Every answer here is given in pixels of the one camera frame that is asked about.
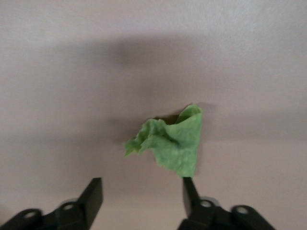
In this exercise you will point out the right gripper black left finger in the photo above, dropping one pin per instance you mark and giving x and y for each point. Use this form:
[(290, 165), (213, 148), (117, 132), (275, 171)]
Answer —
[(86, 206)]

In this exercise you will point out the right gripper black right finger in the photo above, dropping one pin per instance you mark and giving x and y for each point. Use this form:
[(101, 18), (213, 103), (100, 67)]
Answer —
[(199, 213)]

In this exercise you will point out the green lettuce leaf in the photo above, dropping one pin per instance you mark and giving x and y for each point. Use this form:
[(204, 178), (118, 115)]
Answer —
[(180, 146)]

